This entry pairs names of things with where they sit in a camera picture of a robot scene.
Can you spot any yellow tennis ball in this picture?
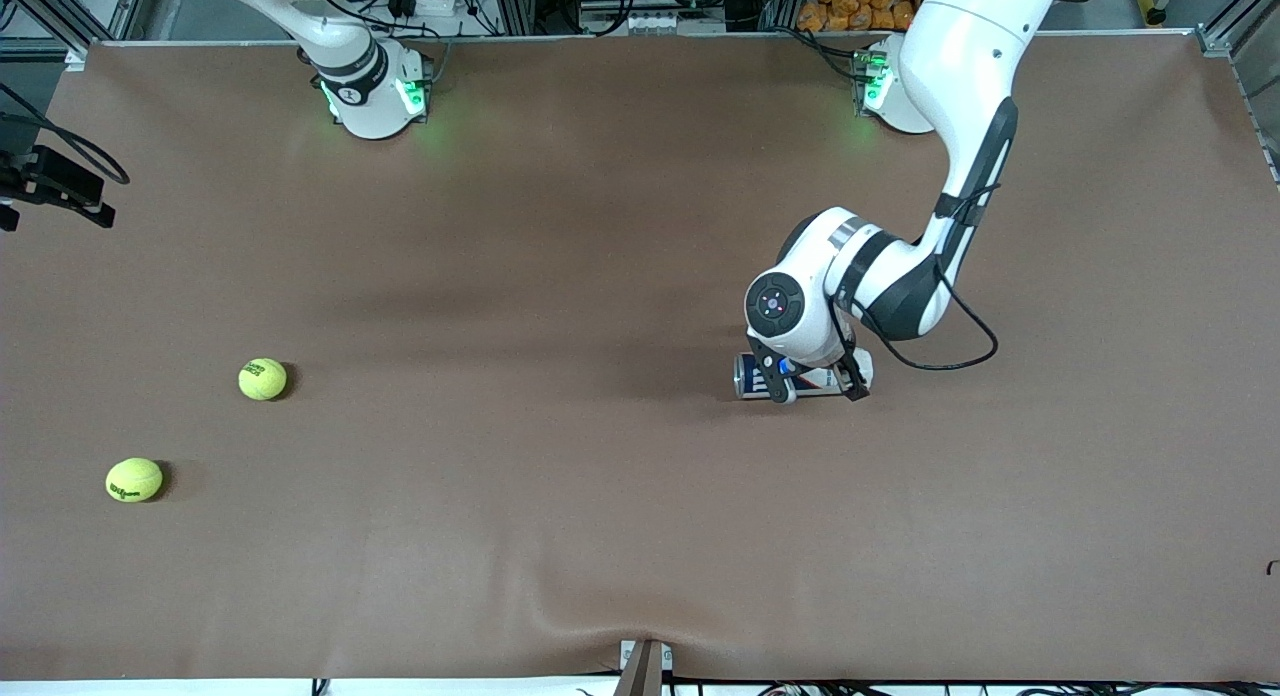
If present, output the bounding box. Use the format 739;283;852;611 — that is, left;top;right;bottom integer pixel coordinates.
238;357;288;402

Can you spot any electronics rack with cables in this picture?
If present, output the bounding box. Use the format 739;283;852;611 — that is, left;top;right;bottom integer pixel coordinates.
490;0;801;37

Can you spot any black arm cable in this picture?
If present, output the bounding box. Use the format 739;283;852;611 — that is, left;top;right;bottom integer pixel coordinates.
0;81;130;188
850;181;1000;373

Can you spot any yellow tennis ball Wilson print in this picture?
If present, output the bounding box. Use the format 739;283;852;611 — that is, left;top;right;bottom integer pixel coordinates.
105;457;164;504

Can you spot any white power strip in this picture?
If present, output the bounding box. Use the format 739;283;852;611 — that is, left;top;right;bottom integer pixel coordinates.
365;0;461;19

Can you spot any orange objects pile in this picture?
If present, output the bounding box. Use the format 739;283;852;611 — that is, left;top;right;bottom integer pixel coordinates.
797;0;926;33

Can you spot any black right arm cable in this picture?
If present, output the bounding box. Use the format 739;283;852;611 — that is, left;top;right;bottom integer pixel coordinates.
0;81;130;188

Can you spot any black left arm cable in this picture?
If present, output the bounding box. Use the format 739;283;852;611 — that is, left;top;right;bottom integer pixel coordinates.
850;181;1000;373

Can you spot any blue white tennis ball can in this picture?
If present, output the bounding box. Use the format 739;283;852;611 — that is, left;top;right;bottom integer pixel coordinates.
733;348;875;403

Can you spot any aluminium frame profile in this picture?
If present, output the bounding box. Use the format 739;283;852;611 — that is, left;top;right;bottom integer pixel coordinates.
1195;0;1280;187
0;0;151;72

